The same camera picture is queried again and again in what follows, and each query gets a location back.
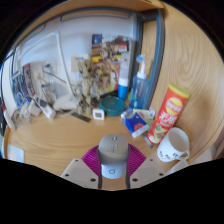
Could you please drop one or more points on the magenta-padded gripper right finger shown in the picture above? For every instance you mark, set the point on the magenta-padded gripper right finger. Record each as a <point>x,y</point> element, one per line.
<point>146,173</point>

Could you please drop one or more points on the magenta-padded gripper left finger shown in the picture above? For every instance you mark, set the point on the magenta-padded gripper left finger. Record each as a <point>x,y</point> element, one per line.
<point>80,173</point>

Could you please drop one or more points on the grey computer mouse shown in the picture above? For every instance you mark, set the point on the grey computer mouse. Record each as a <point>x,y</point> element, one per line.
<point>113,153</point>

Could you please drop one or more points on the dark pen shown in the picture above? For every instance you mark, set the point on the dark pen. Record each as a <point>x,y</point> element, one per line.
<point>147,140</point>

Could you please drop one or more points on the white mug with black print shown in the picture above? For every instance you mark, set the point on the white mug with black print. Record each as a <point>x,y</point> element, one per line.
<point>173,143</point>

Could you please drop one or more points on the blue white tissue pack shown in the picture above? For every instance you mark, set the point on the blue white tissue pack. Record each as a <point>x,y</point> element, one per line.
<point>135,123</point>

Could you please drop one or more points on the black ruler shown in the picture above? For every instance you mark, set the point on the black ruler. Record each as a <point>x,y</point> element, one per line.
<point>81,117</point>

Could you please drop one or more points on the yellow green flat packet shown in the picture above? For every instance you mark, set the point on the yellow green flat packet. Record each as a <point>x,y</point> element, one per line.
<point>146,114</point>

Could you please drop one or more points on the orange potato chip can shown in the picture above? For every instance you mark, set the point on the orange potato chip can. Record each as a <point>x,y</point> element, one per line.
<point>166,115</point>

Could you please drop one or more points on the small white digital clock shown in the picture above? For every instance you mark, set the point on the small white digital clock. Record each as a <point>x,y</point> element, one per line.
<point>98,114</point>

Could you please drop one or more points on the white desk lamp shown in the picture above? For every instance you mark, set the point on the white desk lamp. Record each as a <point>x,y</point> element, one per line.
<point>65,104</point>

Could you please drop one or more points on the white power adapter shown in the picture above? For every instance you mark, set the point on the white power adapter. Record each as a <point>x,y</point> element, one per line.
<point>46,107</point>

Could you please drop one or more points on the teal round lidded container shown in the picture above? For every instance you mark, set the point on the teal round lidded container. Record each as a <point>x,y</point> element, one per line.
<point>112,106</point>

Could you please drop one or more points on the white charger block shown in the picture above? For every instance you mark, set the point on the white charger block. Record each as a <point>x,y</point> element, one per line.
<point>34,108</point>

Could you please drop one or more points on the blue spray bottle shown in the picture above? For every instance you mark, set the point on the blue spray bottle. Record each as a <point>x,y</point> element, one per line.
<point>139,90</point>

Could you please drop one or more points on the small blue bottle white cap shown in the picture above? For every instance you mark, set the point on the small blue bottle white cap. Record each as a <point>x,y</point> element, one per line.
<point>122,90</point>

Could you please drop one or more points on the tan robot figure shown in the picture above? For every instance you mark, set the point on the tan robot figure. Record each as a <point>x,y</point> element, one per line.
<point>88,80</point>

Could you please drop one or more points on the colourful picture box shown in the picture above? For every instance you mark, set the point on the colourful picture box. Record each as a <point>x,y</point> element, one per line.
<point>115,48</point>

